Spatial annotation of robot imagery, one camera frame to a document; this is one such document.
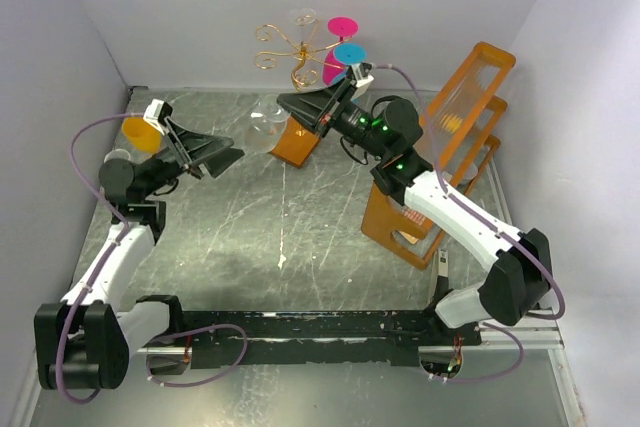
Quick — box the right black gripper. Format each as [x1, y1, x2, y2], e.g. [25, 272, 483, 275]
[276, 76, 389, 160]

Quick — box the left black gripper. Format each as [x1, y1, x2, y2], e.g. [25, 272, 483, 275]
[143, 116, 245, 198]

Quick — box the blue plastic wine glass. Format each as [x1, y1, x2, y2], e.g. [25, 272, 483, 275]
[332, 43, 366, 84]

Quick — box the clear wine glass front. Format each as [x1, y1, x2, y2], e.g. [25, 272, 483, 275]
[243, 95, 289, 153]

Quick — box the clear wine glass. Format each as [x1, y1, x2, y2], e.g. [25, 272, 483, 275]
[243, 95, 289, 153]
[103, 149, 131, 163]
[289, 7, 318, 45]

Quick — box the yellow plastic wine glass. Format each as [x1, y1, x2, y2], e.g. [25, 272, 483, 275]
[121, 117, 162, 154]

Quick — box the pink plastic wine glass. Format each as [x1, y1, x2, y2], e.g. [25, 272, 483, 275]
[321, 16, 360, 88]

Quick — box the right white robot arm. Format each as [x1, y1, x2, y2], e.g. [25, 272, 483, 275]
[276, 72, 559, 345]

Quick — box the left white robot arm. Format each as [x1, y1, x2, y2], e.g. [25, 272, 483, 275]
[34, 114, 244, 402]

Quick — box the wooden rack base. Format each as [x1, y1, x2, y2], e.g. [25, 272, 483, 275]
[270, 117, 321, 169]

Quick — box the clear wine glass back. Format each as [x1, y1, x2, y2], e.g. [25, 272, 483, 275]
[289, 7, 318, 45]

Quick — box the orange wooden shelf rack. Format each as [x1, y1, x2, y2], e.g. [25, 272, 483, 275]
[361, 42, 516, 270]

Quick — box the yellow object on shelf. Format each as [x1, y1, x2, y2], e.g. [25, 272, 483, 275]
[441, 114, 463, 134]

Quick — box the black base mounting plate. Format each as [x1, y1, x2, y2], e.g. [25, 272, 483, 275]
[182, 309, 481, 369]

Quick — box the white label strip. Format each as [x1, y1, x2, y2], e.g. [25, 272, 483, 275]
[437, 249, 449, 278]

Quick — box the gold wire glass rack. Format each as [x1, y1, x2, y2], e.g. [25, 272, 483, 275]
[254, 16, 359, 93]

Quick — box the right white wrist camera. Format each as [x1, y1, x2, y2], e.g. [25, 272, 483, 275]
[347, 62, 374, 101]

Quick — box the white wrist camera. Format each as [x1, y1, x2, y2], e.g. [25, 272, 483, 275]
[143, 99, 173, 135]
[347, 62, 374, 101]

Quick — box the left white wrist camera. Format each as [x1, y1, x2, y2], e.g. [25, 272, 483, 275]
[143, 99, 173, 135]

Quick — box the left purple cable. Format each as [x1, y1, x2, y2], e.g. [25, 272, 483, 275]
[55, 111, 249, 404]

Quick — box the aluminium extrusion rail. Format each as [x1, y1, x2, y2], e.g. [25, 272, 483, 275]
[136, 319, 565, 356]

